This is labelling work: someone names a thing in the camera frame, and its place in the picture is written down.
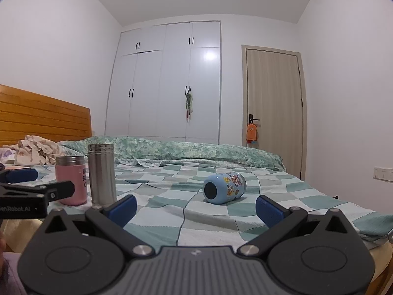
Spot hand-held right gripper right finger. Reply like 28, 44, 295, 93
239, 195, 353, 257

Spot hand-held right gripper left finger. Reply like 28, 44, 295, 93
42, 195, 154, 257

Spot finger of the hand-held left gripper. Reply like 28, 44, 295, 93
0, 180, 75, 206
0, 166, 38, 184

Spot blue cartoon sticker cup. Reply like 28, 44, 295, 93
203, 173, 247, 205

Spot pink insulated cup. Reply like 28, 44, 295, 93
55, 156, 88, 206

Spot stainless steel thermos cup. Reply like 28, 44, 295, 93
87, 143, 118, 207

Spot purple floral cloth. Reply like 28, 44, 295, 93
0, 147, 21, 164

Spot beige clothes pile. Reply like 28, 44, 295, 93
15, 134, 67, 166

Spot wooden headboard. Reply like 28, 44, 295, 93
0, 84, 92, 148

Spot purple clothing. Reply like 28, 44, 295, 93
0, 252, 28, 295

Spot checkered bed sheet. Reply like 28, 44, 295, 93
0, 156, 393, 248

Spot orange hanging pouch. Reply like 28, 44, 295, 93
246, 123, 259, 145

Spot green floral quilt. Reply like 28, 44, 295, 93
58, 135, 283, 172

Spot beige door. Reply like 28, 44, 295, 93
241, 44, 309, 181

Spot white wardrobe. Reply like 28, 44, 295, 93
104, 20, 222, 145

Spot beige mattress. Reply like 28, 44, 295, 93
364, 236, 393, 295

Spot green hanging ornament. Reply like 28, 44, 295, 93
184, 90, 194, 121

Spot white wall socket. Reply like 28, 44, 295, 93
373, 166, 393, 181

